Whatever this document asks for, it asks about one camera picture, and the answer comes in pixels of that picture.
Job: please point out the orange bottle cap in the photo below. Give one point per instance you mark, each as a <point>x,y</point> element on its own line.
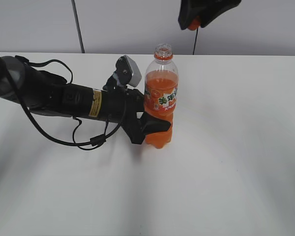
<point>195,24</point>

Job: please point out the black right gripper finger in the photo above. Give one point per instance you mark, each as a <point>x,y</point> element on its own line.
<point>189,9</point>
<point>211,9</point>

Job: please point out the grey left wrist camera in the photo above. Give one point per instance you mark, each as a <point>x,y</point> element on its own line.
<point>127,72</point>

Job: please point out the orange soda plastic bottle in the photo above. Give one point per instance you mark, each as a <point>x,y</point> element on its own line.
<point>161,84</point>

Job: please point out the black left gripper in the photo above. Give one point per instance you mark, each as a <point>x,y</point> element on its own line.
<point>120,105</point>

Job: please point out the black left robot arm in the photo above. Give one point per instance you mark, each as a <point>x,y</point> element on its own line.
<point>40,92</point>

